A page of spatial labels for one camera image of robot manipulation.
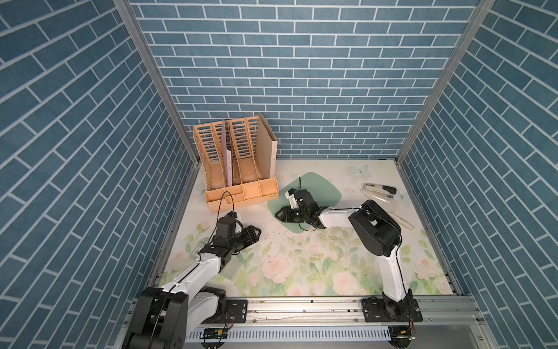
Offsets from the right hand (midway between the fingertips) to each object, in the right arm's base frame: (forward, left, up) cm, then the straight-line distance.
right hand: (278, 216), depth 96 cm
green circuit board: (-44, +16, -5) cm, 47 cm away
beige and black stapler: (+19, -48, 0) cm, 52 cm away
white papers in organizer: (+11, +21, +24) cm, 33 cm away
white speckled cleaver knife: (+13, -54, -4) cm, 56 cm away
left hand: (-10, +5, +3) cm, 12 cm away
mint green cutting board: (+15, -21, -1) cm, 26 cm away
